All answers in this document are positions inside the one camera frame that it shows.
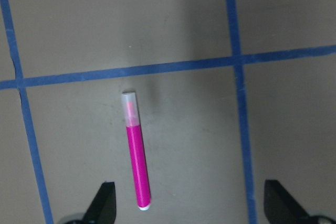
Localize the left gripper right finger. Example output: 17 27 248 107
264 179 335 224

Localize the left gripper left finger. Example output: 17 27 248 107
59 181 117 224

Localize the pink marker pen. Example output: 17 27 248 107
121 92 151 211

